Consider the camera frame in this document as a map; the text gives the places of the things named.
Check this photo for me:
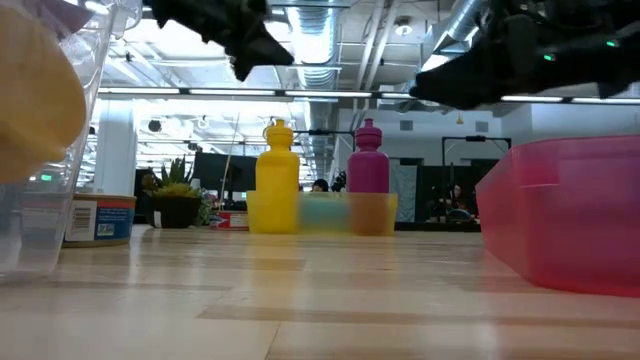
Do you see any blue label tin can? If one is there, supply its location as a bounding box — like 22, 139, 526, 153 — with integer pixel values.
62, 193, 137, 249

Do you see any potted succulent plant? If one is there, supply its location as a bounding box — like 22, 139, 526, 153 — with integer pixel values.
141, 155, 216, 230

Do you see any overhead bar with light strips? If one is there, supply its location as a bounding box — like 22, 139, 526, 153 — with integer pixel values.
97, 85, 640, 105

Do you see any yellow pear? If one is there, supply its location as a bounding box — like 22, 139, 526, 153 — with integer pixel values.
0, 7, 88, 185

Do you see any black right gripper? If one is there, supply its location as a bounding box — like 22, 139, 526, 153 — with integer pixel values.
409, 14, 544, 111

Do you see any yellow translucent plastic bin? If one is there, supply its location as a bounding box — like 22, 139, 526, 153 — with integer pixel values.
245, 190, 400, 237

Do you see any red label tin can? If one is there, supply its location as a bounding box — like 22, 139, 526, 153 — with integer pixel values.
208, 209, 250, 232

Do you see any pink translucent plastic bin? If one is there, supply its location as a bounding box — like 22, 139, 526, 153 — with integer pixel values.
474, 134, 640, 299

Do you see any white column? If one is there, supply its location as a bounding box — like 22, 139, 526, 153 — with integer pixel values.
93, 99, 138, 196

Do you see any yellow plastic squeeze bottle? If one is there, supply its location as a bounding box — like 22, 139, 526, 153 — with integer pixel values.
255, 118, 301, 235

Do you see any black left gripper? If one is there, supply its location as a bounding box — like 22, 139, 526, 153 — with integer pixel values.
144, 0, 295, 83

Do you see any black monitor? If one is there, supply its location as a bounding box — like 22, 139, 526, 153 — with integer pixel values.
192, 151, 259, 201

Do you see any clear plastic container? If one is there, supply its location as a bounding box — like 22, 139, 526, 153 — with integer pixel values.
0, 0, 144, 281

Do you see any silver ventilation duct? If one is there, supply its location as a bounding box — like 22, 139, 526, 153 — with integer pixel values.
284, 0, 344, 189
422, 0, 489, 56

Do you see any purple plastic squeeze bottle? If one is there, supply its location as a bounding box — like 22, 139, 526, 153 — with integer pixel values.
346, 117, 391, 235

